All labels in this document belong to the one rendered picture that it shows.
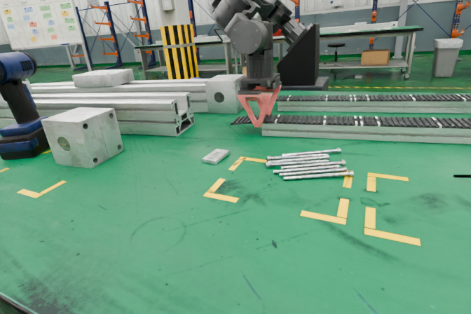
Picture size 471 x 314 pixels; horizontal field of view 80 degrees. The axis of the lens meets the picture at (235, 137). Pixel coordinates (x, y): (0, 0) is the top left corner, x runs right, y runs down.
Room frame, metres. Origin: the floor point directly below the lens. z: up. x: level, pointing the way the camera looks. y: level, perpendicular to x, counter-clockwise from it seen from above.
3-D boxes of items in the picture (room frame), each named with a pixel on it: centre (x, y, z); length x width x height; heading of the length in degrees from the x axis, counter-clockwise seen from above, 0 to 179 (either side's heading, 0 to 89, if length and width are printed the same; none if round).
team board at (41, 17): (5.79, 3.43, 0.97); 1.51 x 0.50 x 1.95; 83
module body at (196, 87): (0.98, 0.43, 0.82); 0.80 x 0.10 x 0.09; 70
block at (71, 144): (0.56, 0.30, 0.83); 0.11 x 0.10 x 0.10; 157
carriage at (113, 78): (0.98, 0.43, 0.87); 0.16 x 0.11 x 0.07; 70
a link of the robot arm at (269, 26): (0.60, -0.06, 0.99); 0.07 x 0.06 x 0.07; 161
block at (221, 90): (0.84, 0.01, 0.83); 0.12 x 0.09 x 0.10; 160
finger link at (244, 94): (0.57, -0.05, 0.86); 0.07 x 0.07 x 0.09; 69
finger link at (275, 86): (0.62, -0.07, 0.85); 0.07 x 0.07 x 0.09; 69
